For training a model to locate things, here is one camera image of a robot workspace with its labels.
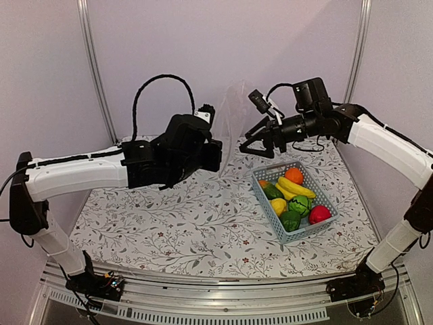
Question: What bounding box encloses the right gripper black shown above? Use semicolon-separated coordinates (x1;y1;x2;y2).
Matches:
240;109;320;158

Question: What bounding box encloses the clear zip top bag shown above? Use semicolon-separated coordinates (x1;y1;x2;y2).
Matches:
215;80;250;177

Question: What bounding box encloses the yellow toy banana bunch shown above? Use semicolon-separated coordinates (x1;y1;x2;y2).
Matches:
275;177;316;200

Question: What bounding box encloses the green toy watermelon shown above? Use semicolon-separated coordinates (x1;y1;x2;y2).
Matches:
288;195;312;218

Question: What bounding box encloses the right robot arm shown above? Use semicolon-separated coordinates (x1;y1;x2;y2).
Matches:
240;77;432;295

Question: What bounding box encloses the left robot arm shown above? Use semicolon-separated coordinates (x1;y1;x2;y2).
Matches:
9;113;223;294

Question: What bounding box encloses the orange toy fruit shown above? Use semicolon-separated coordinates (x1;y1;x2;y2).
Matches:
284;167;304;185

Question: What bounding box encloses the green orange toy mango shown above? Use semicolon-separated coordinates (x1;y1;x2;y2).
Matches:
258;180;285;200

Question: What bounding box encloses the yellow toy pear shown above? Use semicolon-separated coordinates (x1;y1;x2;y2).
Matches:
269;198;288;217

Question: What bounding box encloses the light blue plastic basket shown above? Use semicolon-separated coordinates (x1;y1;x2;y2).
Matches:
252;161;340;244

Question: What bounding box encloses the floral tablecloth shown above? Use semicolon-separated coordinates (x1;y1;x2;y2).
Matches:
70;139;378;278

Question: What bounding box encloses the green toy pepper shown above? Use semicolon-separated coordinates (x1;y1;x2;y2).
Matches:
279;211;301;232

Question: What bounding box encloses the red toy apple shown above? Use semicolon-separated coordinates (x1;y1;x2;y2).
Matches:
309;205;332;225

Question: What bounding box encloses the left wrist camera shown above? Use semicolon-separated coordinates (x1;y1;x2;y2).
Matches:
194;104;215;125

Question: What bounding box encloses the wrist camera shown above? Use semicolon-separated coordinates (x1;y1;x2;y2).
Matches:
248;89;271;114
194;104;215;125

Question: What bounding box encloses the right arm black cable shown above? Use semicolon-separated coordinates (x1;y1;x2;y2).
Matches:
263;83;325;153

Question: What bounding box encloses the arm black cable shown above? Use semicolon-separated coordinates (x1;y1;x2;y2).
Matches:
263;83;325;153
131;74;196;143

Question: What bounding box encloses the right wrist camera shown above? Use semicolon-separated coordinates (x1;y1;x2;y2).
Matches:
248;89;271;114

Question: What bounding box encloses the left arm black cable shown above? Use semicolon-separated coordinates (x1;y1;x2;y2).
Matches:
131;74;196;143

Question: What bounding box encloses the front aluminium rail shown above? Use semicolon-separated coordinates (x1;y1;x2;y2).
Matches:
30;260;424;325

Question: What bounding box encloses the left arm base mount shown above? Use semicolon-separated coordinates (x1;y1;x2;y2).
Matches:
66;251;124;301

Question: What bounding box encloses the right aluminium frame post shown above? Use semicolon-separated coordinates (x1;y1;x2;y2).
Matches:
343;0;372;102

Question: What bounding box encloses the aluminium frame post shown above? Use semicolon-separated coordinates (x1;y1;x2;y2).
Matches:
76;0;118;143
343;0;372;102

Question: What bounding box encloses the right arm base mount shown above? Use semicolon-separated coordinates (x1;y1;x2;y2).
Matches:
326;263;385;318

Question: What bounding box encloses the left aluminium frame post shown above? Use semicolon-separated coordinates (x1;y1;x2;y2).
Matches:
76;0;118;143

